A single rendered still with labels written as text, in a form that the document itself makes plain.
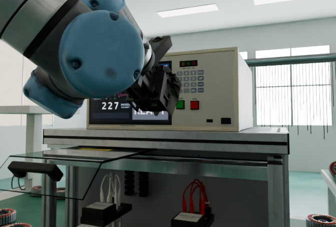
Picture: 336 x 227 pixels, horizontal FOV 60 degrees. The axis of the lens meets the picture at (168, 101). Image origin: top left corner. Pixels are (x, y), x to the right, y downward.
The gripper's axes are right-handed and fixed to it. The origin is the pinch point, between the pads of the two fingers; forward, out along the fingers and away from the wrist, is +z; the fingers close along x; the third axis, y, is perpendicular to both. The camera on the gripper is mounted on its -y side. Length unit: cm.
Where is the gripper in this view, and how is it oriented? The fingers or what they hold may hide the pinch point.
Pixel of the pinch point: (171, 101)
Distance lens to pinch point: 68.8
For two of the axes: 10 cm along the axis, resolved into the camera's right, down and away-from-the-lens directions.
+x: 9.3, -0.2, -3.6
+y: -1.5, 8.8, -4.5
